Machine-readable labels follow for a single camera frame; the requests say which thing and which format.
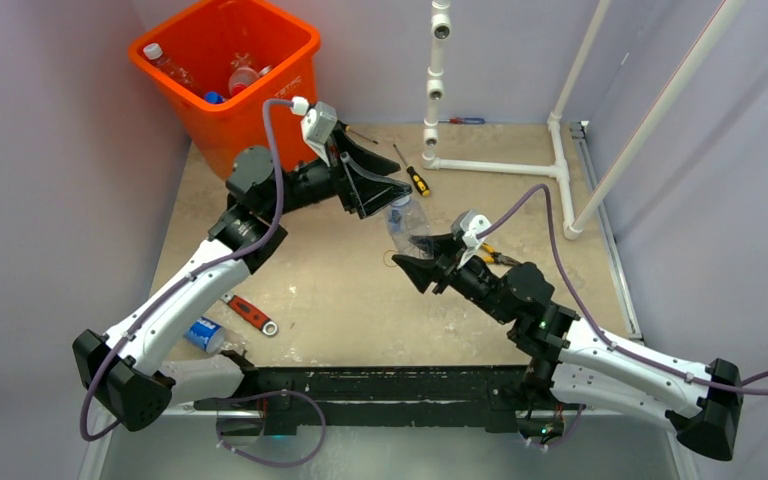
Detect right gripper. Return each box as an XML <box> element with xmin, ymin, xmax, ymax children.
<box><xmin>393</xmin><ymin>231</ymin><xmax>513</xmax><ymax>326</ymax></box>

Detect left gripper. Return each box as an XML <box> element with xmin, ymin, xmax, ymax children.
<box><xmin>265</xmin><ymin>126</ymin><xmax>412</xmax><ymax>220</ymax></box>

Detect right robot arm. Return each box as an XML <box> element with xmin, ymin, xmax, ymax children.
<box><xmin>392</xmin><ymin>235</ymin><xmax>743</xmax><ymax>461</ymax></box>

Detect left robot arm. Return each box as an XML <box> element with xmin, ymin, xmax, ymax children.
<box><xmin>72</xmin><ymin>125</ymin><xmax>411</xmax><ymax>441</ymax></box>

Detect red cap bottle in bin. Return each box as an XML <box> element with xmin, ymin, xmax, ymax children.
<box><xmin>228</xmin><ymin>54</ymin><xmax>273</xmax><ymax>97</ymax></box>

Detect blue cap bottle in bin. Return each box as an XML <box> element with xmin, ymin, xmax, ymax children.
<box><xmin>203</xmin><ymin>91</ymin><xmax>226</xmax><ymax>105</ymax></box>

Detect orange plastic bin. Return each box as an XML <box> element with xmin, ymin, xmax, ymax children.
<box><xmin>128</xmin><ymin>1</ymin><xmax>320</xmax><ymax>179</ymax></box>

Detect black yellow short screwdriver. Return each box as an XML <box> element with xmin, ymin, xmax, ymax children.
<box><xmin>392</xmin><ymin>143</ymin><xmax>431</xmax><ymax>198</ymax></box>

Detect yellow rubber band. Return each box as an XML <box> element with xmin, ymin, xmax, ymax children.
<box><xmin>382</xmin><ymin>250</ymin><xmax>397</xmax><ymax>268</ymax></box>

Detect yellow black pliers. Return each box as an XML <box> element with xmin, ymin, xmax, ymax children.
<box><xmin>480</xmin><ymin>243</ymin><xmax>521</xmax><ymax>267</ymax></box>

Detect black yellow long screwdriver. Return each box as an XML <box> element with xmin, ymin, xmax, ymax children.
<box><xmin>344</xmin><ymin>125</ymin><xmax>379</xmax><ymax>145</ymax></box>

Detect red blue small screwdriver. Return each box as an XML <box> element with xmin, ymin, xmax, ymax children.
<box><xmin>441</xmin><ymin>117</ymin><xmax>486</xmax><ymax>125</ymax></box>

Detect red adjustable wrench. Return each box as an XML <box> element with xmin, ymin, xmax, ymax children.
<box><xmin>221</xmin><ymin>293</ymin><xmax>279</xmax><ymax>337</ymax></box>

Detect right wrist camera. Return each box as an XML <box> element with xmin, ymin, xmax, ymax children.
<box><xmin>452</xmin><ymin>209</ymin><xmax>492</xmax><ymax>268</ymax></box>

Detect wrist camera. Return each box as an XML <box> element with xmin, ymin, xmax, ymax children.
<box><xmin>452</xmin><ymin>209</ymin><xmax>492</xmax><ymax>268</ymax></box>
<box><xmin>290</xmin><ymin>96</ymin><xmax>338</xmax><ymax>166</ymax></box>

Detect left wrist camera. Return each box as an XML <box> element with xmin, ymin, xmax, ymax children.
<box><xmin>290</xmin><ymin>96</ymin><xmax>338</xmax><ymax>166</ymax></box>

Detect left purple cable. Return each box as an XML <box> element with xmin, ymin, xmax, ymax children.
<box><xmin>79</xmin><ymin>99</ymin><xmax>296</xmax><ymax>443</ymax></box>

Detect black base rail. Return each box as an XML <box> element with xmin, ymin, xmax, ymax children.
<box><xmin>194</xmin><ymin>360</ymin><xmax>560</xmax><ymax>435</ymax></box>

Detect white PVC pipe frame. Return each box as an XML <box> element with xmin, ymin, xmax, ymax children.
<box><xmin>417</xmin><ymin>0</ymin><xmax>750</xmax><ymax>241</ymax></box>

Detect aluminium frame rail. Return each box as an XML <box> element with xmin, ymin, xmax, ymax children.
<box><xmin>569</xmin><ymin>122</ymin><xmax>644</xmax><ymax>343</ymax></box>

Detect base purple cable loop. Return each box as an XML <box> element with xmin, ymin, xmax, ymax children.
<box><xmin>214</xmin><ymin>389</ymin><xmax>328</xmax><ymax>470</ymax></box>

